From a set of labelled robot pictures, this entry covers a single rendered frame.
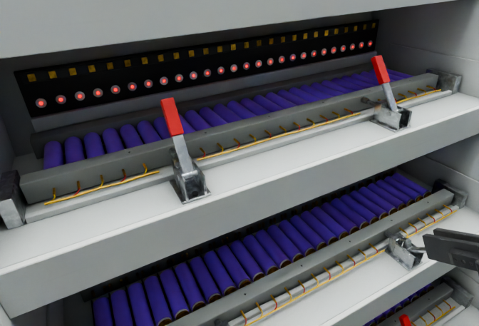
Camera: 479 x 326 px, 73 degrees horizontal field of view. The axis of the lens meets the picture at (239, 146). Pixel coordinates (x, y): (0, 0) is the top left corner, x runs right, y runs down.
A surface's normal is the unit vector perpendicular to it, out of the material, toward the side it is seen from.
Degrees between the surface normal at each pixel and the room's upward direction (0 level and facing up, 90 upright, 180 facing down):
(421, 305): 19
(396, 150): 109
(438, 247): 90
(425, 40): 90
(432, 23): 90
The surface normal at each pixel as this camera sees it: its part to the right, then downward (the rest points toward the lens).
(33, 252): -0.04, -0.87
